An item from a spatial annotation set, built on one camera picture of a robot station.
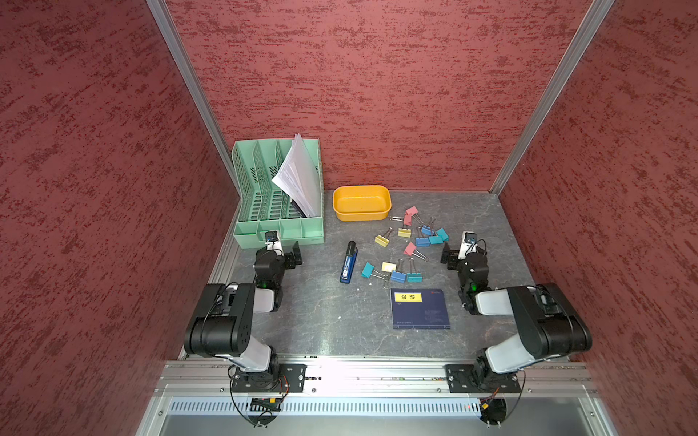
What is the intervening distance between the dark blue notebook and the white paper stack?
461mm

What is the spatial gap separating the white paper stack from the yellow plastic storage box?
112 mm

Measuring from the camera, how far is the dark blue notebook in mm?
849

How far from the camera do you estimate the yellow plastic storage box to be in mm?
1114
